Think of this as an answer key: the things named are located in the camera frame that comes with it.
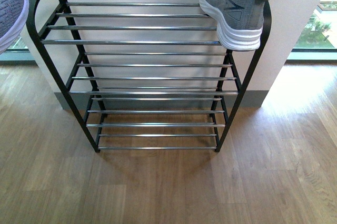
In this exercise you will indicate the grey knit sneaker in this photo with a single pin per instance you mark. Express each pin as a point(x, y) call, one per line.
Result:
point(239, 22)
point(14, 14)

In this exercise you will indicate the black metal shoe rack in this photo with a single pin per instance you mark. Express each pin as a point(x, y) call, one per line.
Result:
point(143, 76)

